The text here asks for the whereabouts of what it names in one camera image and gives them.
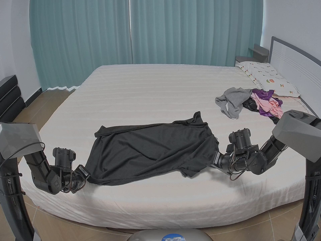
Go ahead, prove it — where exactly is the grey bedside table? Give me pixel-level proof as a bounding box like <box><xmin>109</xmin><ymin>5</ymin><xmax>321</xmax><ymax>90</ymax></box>
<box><xmin>235</xmin><ymin>44</ymin><xmax>270</xmax><ymax>65</ymax></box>

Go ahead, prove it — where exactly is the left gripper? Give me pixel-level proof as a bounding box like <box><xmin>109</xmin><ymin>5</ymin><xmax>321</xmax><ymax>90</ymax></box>
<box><xmin>73</xmin><ymin>165</ymin><xmax>90</xmax><ymax>188</ymax></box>

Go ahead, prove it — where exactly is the grey garment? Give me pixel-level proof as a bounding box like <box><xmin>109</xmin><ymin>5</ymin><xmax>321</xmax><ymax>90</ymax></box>
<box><xmin>215</xmin><ymin>87</ymin><xmax>252</xmax><ymax>120</ymax></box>

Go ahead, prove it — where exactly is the black chest of drawers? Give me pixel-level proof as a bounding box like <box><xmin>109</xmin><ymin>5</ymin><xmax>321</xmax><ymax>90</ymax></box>
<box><xmin>0</xmin><ymin>75</ymin><xmax>25</xmax><ymax>122</ymax></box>

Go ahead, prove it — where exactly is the blue-green curtain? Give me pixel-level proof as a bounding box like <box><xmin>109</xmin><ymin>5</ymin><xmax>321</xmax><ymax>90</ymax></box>
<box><xmin>130</xmin><ymin>0</ymin><xmax>264</xmax><ymax>67</ymax></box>
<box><xmin>30</xmin><ymin>0</ymin><xmax>133</xmax><ymax>92</ymax></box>

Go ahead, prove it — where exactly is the bed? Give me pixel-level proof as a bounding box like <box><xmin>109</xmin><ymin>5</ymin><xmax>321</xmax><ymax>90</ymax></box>
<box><xmin>19</xmin><ymin>36</ymin><xmax>321</xmax><ymax>231</ymax></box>

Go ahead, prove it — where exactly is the black T-shirt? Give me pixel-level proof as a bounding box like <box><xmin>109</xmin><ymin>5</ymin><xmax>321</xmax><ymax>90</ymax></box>
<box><xmin>85</xmin><ymin>111</ymin><xmax>220</xmax><ymax>186</ymax></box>

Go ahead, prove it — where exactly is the black cable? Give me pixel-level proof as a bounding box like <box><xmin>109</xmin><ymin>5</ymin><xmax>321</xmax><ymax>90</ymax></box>
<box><xmin>229</xmin><ymin>170</ymin><xmax>249</xmax><ymax>182</ymax></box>
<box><xmin>0</xmin><ymin>142</ymin><xmax>45</xmax><ymax>169</ymax></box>

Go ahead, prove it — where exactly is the white printed pillow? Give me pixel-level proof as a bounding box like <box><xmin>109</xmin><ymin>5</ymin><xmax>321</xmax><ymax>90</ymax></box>
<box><xmin>237</xmin><ymin>61</ymin><xmax>301</xmax><ymax>98</ymax></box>

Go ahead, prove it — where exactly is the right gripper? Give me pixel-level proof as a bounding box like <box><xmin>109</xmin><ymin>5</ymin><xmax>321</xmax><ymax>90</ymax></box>
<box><xmin>212</xmin><ymin>151</ymin><xmax>229</xmax><ymax>172</ymax></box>

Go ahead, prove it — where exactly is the pile of clothes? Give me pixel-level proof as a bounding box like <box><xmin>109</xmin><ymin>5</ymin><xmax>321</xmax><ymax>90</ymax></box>
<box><xmin>243</xmin><ymin>89</ymin><xmax>285</xmax><ymax>125</ymax></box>

